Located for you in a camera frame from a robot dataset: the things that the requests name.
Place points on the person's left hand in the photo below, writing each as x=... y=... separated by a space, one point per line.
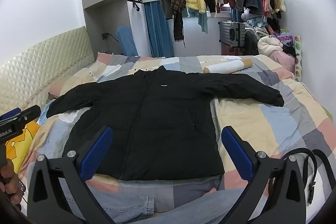
x=8 y=175

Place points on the cream plush blanket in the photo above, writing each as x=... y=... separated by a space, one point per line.
x=270 y=47

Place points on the blue curtain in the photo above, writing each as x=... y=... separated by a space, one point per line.
x=157 y=29

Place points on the pile of mixed clothes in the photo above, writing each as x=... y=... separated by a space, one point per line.
x=252 y=27

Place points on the grey suitcase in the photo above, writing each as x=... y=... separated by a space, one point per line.
x=232 y=32

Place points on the pastel patchwork quilt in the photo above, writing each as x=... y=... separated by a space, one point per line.
x=262 y=113

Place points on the black belt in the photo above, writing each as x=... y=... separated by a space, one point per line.
x=311 y=188

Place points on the black wall plug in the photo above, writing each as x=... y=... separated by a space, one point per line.
x=105 y=36

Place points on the teal hanging cloth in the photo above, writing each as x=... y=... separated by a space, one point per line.
x=202 y=22

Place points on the blue striped board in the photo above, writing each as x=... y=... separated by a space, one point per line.
x=127 y=41

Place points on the pink pillow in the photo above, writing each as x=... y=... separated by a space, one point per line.
x=284 y=61

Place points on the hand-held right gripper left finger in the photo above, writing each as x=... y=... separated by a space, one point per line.
x=95 y=153

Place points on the row of hanging socks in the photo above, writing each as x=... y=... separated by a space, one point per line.
x=274 y=2

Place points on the black puffer jacket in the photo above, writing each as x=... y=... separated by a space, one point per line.
x=157 y=121

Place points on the beige quilted headboard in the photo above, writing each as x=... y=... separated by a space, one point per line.
x=39 y=69

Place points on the white rolled bolster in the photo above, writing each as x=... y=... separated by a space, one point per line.
x=228 y=66

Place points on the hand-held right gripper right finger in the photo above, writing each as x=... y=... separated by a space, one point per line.
x=236 y=153

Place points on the green dotted roll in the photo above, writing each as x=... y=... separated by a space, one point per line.
x=297 y=56

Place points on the red suitcase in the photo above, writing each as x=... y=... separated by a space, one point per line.
x=225 y=49

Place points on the yellow cartoon pillow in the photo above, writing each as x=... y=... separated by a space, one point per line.
x=23 y=140

